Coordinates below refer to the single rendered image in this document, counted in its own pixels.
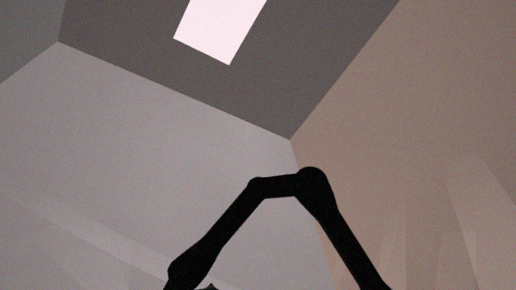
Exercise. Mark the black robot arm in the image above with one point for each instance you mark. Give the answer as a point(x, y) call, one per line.
point(313, 190)

